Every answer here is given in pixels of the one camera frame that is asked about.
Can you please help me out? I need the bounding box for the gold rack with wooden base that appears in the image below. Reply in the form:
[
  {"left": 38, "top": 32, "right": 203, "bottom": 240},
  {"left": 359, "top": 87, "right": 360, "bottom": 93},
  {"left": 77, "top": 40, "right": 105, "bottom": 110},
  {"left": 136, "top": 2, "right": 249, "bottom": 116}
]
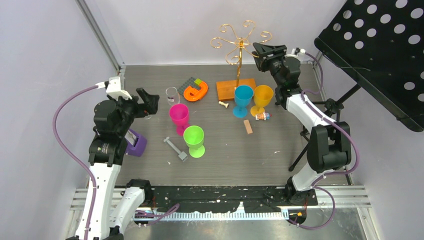
[{"left": 210, "top": 20, "right": 258, "bottom": 102}]

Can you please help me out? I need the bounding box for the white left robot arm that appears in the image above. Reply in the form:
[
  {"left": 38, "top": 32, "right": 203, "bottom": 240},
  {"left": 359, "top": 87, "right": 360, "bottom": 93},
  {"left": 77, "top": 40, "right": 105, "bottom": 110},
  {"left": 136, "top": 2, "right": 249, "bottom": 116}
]
[{"left": 71, "top": 88, "right": 160, "bottom": 240}]

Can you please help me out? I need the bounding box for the black music stand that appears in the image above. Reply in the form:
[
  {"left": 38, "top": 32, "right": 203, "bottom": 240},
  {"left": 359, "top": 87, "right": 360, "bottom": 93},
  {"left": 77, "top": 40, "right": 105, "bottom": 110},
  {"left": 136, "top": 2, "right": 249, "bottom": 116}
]
[{"left": 287, "top": 0, "right": 424, "bottom": 172}]

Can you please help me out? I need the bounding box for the clear stemmed wine glass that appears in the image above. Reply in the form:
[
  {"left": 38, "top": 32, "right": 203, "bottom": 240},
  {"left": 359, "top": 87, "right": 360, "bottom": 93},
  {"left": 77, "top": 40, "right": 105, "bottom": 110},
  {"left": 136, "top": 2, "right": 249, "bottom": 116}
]
[{"left": 165, "top": 86, "right": 180, "bottom": 107}]

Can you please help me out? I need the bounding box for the grey lego plate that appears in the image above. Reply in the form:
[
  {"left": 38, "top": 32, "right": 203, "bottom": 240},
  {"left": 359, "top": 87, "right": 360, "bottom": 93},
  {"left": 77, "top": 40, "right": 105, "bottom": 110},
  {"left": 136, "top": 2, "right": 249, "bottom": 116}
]
[{"left": 177, "top": 77, "right": 201, "bottom": 95}]

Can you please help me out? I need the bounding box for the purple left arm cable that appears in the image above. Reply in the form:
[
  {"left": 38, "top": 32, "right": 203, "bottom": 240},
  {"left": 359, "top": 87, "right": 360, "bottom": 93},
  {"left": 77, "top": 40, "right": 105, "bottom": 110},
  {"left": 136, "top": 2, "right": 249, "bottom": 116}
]
[{"left": 52, "top": 84, "right": 109, "bottom": 240}]

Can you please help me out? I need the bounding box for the yellow plastic wine glass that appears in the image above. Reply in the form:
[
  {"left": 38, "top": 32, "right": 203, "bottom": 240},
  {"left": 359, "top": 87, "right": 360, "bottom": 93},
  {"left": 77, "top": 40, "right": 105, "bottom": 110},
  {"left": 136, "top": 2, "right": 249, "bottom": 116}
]
[{"left": 250, "top": 85, "right": 274, "bottom": 117}]

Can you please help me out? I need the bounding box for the green plastic wine glass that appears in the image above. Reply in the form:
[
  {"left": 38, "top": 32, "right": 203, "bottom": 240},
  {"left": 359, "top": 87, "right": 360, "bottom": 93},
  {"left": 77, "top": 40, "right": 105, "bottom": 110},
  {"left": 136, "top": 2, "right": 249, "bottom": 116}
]
[{"left": 183, "top": 125, "right": 206, "bottom": 158}]

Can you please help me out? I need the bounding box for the small colourful toy figure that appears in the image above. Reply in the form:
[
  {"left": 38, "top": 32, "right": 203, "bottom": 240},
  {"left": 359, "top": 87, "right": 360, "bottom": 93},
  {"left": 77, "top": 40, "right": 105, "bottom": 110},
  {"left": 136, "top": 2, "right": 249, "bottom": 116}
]
[{"left": 255, "top": 112, "right": 272, "bottom": 121}]

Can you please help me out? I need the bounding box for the pink plastic wine glass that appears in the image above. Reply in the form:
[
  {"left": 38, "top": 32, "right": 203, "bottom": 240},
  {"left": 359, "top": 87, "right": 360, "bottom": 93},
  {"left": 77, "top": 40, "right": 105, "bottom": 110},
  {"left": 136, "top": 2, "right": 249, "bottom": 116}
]
[{"left": 169, "top": 103, "right": 190, "bottom": 136}]

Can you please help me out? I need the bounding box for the orange plastic U-shaped toy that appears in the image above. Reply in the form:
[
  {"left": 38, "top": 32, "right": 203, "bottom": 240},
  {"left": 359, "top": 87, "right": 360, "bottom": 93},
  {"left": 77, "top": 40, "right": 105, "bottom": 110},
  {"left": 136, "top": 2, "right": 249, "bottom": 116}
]
[{"left": 183, "top": 81, "right": 209, "bottom": 102}]

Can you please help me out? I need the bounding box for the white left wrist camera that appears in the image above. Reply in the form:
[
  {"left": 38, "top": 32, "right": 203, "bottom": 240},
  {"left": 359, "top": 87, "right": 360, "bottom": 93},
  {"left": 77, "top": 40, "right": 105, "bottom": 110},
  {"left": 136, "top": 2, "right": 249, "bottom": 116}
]
[{"left": 105, "top": 76, "right": 132, "bottom": 100}]

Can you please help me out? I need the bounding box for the small wooden block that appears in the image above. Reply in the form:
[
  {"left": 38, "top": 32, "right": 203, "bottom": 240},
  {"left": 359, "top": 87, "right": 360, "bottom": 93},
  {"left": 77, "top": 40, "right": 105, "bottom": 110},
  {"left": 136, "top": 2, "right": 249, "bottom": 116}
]
[{"left": 243, "top": 119, "right": 253, "bottom": 134}]

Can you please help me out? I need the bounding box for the grey metal T-shaped part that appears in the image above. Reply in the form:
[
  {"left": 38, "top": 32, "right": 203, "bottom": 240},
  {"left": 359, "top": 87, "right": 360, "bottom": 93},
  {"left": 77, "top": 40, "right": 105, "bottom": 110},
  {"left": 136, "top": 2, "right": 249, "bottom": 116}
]
[{"left": 163, "top": 137, "right": 188, "bottom": 162}]

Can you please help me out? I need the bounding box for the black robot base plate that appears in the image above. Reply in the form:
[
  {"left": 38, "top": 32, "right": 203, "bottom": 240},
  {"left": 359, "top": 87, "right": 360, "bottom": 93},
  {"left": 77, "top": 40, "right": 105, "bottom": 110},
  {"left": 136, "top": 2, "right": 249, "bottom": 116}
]
[{"left": 141, "top": 185, "right": 318, "bottom": 214}]

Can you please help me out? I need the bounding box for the blue plastic wine glass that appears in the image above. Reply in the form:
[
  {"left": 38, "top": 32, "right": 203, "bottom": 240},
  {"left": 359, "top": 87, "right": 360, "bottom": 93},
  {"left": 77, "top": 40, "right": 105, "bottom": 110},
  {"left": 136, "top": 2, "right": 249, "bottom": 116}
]
[{"left": 232, "top": 85, "right": 254, "bottom": 118}]

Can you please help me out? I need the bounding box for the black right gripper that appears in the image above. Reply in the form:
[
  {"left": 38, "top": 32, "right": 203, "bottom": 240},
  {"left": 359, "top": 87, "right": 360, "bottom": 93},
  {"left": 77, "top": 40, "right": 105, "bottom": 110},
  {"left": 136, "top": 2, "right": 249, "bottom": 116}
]
[{"left": 251, "top": 43, "right": 288, "bottom": 88}]

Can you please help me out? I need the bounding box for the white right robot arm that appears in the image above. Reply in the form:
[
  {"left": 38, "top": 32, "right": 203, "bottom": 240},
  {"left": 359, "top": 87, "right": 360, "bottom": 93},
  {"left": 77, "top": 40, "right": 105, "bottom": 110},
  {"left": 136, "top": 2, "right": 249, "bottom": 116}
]
[{"left": 252, "top": 42, "right": 352, "bottom": 205}]

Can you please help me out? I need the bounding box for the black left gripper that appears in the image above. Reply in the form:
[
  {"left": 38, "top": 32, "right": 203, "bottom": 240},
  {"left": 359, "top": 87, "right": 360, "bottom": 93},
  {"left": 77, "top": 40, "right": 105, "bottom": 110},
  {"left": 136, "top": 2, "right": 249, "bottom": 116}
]
[{"left": 109, "top": 88, "right": 159, "bottom": 136}]

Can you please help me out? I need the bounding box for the white chess piece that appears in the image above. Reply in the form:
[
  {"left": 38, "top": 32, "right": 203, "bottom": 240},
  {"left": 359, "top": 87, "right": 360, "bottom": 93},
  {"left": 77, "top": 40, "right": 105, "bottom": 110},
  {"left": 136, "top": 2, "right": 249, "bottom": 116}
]
[{"left": 218, "top": 101, "right": 229, "bottom": 109}]

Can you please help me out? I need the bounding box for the green lego brick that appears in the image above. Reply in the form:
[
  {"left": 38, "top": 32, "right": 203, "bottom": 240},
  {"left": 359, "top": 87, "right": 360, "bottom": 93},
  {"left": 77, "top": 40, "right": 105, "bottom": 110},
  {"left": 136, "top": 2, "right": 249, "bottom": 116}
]
[{"left": 194, "top": 78, "right": 204, "bottom": 88}]

